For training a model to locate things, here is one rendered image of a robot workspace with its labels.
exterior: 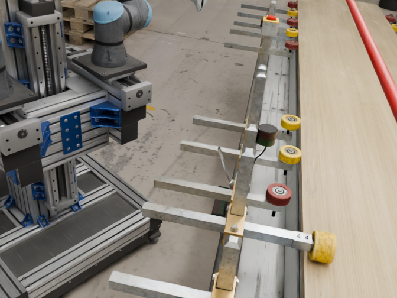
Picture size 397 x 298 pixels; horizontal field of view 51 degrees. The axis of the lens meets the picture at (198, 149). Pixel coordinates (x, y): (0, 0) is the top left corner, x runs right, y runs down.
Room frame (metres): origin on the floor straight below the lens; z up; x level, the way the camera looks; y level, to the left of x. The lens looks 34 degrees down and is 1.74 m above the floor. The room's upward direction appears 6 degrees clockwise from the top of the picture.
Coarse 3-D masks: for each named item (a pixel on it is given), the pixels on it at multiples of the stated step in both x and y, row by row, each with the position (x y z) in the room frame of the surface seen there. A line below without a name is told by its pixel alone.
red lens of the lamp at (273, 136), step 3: (258, 129) 1.11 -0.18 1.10; (258, 132) 1.11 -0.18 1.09; (261, 132) 1.10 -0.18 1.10; (264, 132) 1.09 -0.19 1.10; (276, 132) 1.10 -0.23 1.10; (258, 135) 1.10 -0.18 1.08; (261, 135) 1.09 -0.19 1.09; (264, 135) 1.09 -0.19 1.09; (267, 135) 1.09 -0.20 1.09; (270, 135) 1.09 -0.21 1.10; (273, 135) 1.09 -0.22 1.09; (264, 138) 1.09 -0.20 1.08; (267, 138) 1.09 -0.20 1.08; (270, 138) 1.09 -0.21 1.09; (273, 138) 1.09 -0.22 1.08
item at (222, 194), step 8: (160, 176) 1.13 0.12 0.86; (160, 184) 1.10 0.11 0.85; (168, 184) 1.10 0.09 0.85; (176, 184) 1.10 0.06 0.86; (184, 184) 1.10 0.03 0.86; (192, 184) 1.10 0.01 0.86; (200, 184) 1.11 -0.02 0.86; (184, 192) 1.09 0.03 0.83; (192, 192) 1.09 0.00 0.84; (200, 192) 1.08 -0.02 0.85; (208, 192) 1.08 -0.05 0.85; (216, 192) 1.08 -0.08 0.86; (224, 192) 1.08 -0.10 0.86; (224, 200) 1.07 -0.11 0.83; (248, 200) 1.06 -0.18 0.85; (256, 200) 1.06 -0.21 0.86; (264, 200) 1.06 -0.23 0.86; (264, 208) 1.06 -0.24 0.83; (272, 208) 1.05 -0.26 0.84; (280, 208) 1.05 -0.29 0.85
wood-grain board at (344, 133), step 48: (336, 0) 3.82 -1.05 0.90; (336, 48) 2.54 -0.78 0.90; (384, 48) 2.64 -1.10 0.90; (336, 96) 1.84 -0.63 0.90; (384, 96) 1.91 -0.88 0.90; (336, 144) 1.40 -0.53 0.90; (384, 144) 1.44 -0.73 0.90; (336, 192) 1.10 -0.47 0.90; (384, 192) 1.13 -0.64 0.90; (384, 240) 0.90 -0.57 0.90; (336, 288) 0.71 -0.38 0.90; (384, 288) 0.72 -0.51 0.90
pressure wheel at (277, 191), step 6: (270, 186) 1.08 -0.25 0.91; (276, 186) 1.09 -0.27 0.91; (282, 186) 1.09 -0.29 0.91; (270, 192) 1.05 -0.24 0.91; (276, 192) 1.06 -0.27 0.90; (282, 192) 1.06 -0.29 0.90; (288, 192) 1.06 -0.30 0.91; (270, 198) 1.04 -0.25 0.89; (276, 198) 1.03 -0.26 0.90; (282, 198) 1.03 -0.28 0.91; (288, 198) 1.04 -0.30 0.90; (276, 204) 1.03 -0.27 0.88; (282, 204) 1.03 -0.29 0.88
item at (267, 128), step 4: (264, 124) 1.14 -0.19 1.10; (268, 124) 1.14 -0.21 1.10; (260, 128) 1.11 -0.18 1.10; (264, 128) 1.11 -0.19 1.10; (268, 128) 1.11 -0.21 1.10; (272, 128) 1.12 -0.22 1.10; (268, 132) 1.09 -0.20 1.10; (272, 132) 1.09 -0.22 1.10; (268, 140) 1.09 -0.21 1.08; (264, 148) 1.12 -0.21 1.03
